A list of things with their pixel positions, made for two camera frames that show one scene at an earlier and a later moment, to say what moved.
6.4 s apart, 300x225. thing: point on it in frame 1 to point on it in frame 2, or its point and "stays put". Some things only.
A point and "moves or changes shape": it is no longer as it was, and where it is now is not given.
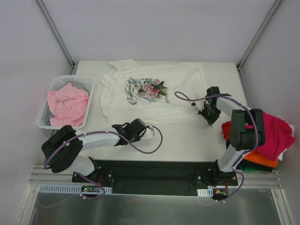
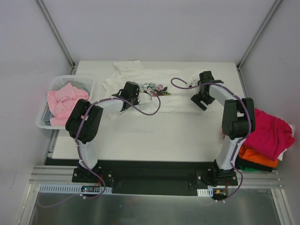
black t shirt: x=248 y=163 stays put
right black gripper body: x=209 y=116 to x=203 y=98
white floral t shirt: x=159 y=94 moves or changes shape
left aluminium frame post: x=58 y=36 stays put
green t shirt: x=247 y=169 stays put
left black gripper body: x=142 y=131 to x=135 y=93
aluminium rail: x=249 y=178 stays put
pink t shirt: x=68 y=105 stays put
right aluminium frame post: x=275 y=5 stays put
